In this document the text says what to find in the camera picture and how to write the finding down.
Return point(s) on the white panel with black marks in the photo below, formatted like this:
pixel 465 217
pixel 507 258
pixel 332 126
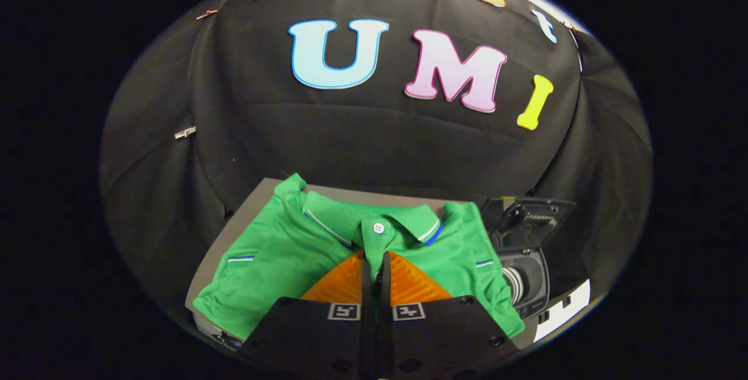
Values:
pixel 561 313

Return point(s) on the red clip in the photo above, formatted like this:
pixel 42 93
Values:
pixel 207 14

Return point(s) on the silver metal clip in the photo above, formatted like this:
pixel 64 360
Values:
pixel 185 132

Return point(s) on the green polo shirt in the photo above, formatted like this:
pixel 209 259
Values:
pixel 274 263

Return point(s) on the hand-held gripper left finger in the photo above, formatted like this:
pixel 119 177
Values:
pixel 310 339

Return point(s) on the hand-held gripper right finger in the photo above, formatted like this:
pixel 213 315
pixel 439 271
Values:
pixel 444 339

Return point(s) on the black backdrop cloth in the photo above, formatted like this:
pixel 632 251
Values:
pixel 374 134

